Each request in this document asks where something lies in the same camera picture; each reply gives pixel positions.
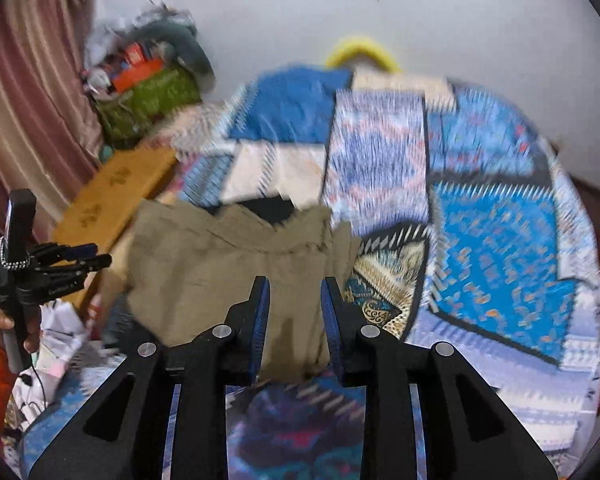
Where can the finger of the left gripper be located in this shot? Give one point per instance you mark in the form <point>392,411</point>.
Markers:
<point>66,252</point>
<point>88,265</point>

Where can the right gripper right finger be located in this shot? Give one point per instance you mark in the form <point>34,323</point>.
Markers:
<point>430,397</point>

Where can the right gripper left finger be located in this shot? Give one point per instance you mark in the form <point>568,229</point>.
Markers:
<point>164,402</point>

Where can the olive khaki pants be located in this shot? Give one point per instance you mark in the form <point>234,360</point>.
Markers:
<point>188,267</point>

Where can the wooden lap desk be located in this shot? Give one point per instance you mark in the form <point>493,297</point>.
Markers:
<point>104,209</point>

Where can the striped pink curtain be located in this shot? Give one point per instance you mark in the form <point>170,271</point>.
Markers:
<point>49,134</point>

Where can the green patterned bag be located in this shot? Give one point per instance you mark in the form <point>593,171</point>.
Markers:
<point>131,115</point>

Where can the striped blanket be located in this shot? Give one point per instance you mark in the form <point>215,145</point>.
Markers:
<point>190,130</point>

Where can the orange box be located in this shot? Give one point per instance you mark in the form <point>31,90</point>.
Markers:
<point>136,73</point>

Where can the folded black garment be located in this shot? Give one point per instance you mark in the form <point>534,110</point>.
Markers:
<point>274,210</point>

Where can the blue patchwork bedspread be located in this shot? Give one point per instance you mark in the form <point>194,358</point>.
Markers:
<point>471,233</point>

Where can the grey plush toy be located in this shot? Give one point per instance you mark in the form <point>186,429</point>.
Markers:
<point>183,42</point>

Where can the yellow curved headboard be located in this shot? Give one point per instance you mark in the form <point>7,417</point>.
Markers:
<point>351,48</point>

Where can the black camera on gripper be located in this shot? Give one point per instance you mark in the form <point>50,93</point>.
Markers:
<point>15,260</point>

